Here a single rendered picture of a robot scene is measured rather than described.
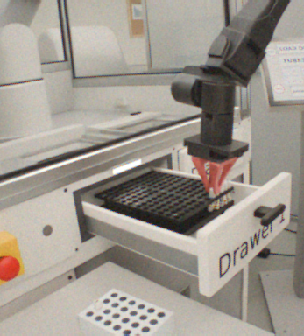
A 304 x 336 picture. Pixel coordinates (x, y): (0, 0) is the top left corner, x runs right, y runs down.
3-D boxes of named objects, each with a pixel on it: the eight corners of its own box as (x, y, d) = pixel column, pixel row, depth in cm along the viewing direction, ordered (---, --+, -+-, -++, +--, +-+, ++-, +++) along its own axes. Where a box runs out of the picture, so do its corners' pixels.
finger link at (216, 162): (205, 181, 73) (208, 136, 69) (236, 191, 68) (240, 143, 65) (184, 192, 68) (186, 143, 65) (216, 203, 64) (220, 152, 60)
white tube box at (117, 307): (175, 331, 54) (173, 312, 53) (142, 366, 48) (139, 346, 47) (116, 305, 62) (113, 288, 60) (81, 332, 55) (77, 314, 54)
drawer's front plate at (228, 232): (289, 223, 72) (291, 171, 69) (208, 299, 52) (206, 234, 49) (281, 221, 73) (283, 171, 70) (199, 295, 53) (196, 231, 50)
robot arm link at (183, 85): (229, 34, 56) (258, 59, 62) (185, 32, 65) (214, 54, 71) (201, 101, 57) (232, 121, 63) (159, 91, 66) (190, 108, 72)
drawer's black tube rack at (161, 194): (234, 215, 74) (234, 185, 72) (180, 254, 62) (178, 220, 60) (154, 195, 89) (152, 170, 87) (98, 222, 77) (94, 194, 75)
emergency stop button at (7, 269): (24, 276, 55) (18, 254, 54) (2, 287, 53) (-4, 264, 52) (16, 269, 57) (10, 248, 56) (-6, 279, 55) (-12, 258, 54)
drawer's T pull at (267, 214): (286, 210, 60) (286, 203, 59) (266, 228, 55) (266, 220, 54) (266, 206, 62) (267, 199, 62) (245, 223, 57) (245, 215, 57)
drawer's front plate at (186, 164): (243, 162, 113) (242, 128, 110) (186, 193, 93) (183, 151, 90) (237, 162, 114) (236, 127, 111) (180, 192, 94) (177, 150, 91)
